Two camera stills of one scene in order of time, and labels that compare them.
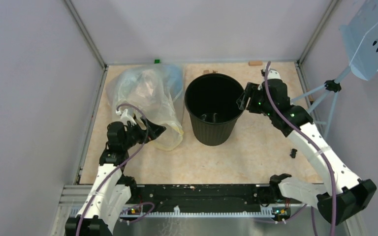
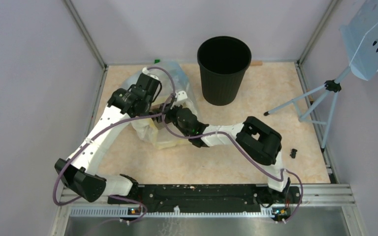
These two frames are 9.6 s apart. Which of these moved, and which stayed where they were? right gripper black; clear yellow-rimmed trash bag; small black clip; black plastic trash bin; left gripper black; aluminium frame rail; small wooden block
Moved: black plastic trash bin; left gripper black; right gripper black; clear yellow-rimmed trash bag
Stayed: small wooden block; small black clip; aluminium frame rail
